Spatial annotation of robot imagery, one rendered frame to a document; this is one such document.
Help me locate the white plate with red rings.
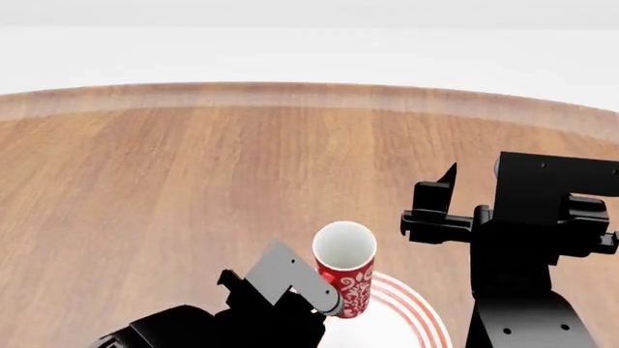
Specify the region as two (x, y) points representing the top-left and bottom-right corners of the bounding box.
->
(316, 271), (454, 348)

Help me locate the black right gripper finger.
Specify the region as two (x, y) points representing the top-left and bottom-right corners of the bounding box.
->
(412, 162), (458, 218)
(559, 192), (610, 223)

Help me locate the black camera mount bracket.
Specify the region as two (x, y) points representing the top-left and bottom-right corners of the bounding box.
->
(491, 151), (619, 223)

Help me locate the red patterned mug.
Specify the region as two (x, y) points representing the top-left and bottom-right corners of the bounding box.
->
(311, 220), (378, 320)

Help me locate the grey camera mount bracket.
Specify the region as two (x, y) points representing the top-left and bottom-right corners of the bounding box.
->
(245, 238), (345, 317)

